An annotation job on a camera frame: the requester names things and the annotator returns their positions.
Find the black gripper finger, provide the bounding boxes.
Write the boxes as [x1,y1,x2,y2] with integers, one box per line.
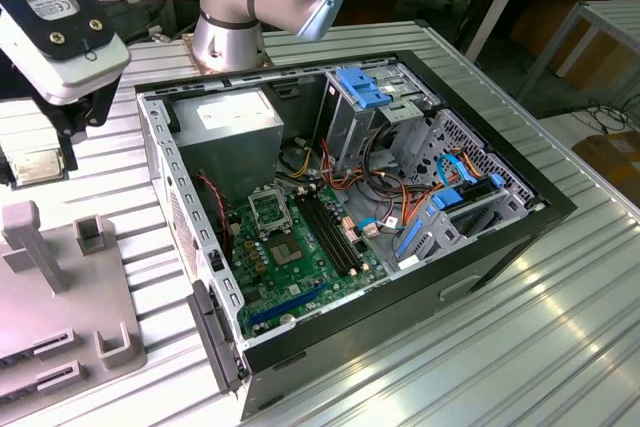
[53,127,80,174]
[0,144,19,192]

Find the black open PC case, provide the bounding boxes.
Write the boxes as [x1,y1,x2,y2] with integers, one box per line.
[134,49,579,421]

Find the blue disk bay rail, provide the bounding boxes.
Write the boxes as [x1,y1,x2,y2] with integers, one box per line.
[397,219,424,261]

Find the large brown cardboard box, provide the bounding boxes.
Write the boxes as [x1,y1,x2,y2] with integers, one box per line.
[509,0,626,88]

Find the grey parts rack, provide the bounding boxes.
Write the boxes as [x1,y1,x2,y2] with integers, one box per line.
[0,199,149,401]

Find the CPU socket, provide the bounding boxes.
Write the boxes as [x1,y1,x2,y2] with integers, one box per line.
[264,234,307,269]

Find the green motherboard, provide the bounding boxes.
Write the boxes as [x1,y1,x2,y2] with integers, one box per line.
[224,181,390,339]

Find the blue drive bay latch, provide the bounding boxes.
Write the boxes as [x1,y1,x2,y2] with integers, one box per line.
[337,66,396,111]

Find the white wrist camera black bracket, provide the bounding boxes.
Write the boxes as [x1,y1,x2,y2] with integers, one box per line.
[0,0,132,107]

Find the yellow black power wires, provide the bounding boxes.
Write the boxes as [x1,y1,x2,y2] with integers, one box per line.
[279,139,314,182]

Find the perforated metal disk bay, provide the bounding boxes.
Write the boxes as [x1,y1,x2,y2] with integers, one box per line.
[384,107,547,273]

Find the blue disk carrier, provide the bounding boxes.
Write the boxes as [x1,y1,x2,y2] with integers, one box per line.
[430,180,505,212]

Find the blue expansion slot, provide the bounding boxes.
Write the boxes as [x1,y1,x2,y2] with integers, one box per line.
[249,282,329,327]

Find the silver CPU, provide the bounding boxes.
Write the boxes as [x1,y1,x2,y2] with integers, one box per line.
[12,149,69,186]

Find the silver drive bay cage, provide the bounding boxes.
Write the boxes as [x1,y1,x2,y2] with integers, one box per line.
[324,62,432,174]

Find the light blue data wire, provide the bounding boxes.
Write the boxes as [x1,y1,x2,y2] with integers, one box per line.
[435,153,479,189]

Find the red orange wire bundle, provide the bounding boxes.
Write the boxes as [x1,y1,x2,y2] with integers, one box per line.
[319,139,436,228]

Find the grey power supply unit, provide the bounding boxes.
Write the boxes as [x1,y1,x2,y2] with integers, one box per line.
[169,88,285,204]

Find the orange data wire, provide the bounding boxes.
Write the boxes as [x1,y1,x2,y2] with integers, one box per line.
[462,149,489,181]

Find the twisted fan wire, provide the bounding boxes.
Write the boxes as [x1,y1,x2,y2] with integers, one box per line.
[195,172,232,249]

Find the black case fan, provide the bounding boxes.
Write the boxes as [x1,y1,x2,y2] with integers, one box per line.
[193,169,232,254]

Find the metal socket cover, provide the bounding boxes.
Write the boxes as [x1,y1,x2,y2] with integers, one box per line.
[248,190,292,234]

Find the grey metal frame table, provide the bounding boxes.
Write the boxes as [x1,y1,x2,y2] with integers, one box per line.
[517,0,640,106]

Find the black RAM slot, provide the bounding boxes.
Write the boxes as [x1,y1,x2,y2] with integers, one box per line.
[300,193,353,274]
[294,195,348,277]
[313,189,365,268]
[307,191,359,271]

